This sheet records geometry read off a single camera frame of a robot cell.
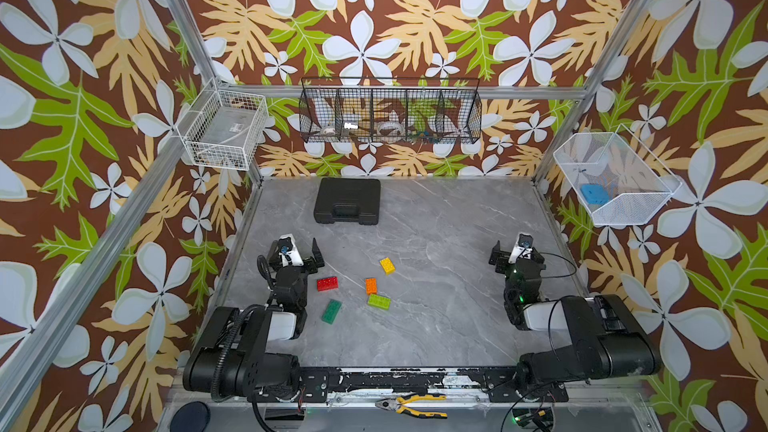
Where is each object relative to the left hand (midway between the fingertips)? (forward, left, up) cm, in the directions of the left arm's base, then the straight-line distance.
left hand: (298, 240), depth 87 cm
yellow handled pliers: (-40, -29, -11) cm, 50 cm away
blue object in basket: (+7, -83, +14) cm, 85 cm away
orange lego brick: (-9, -22, -11) cm, 26 cm away
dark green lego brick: (-17, -10, -11) cm, 23 cm away
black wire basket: (+41, -46, +17) cm, 64 cm away
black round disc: (-42, +19, -11) cm, 48 cm away
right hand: (+1, -65, -3) cm, 65 cm away
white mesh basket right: (+6, -91, +20) cm, 93 cm away
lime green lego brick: (-15, -24, -11) cm, 30 cm away
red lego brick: (-8, -8, -11) cm, 16 cm away
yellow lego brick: (-2, -27, -12) cm, 29 cm away
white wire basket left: (+25, +22, +21) cm, 40 cm away
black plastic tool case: (+22, -12, -8) cm, 27 cm away
